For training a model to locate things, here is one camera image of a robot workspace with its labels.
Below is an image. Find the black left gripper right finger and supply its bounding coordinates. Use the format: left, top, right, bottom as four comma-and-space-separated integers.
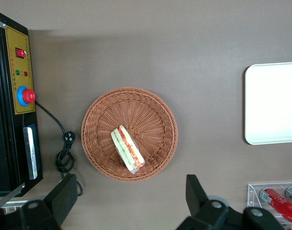
175, 174, 284, 230

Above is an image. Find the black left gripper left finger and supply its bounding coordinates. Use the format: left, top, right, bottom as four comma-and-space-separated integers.
0, 173, 79, 230

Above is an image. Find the triangle sandwich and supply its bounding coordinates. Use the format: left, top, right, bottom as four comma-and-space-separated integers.
110, 124, 146, 175

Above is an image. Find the brown wicker basket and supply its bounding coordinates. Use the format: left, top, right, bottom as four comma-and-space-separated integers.
81, 86, 179, 182

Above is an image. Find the cream plastic tray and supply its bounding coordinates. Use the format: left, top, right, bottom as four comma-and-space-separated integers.
244, 61, 292, 146

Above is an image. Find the white power strip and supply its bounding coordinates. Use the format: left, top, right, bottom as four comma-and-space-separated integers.
0, 200, 30, 213

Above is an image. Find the clear acrylic bottle rack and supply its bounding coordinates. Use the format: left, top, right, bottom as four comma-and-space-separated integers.
247, 181, 292, 230

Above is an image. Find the black machine with yellow panel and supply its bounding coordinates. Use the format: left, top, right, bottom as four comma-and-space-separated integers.
0, 11, 44, 208

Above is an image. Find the black power cable with plug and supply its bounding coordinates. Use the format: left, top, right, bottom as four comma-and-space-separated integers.
34, 100, 84, 197

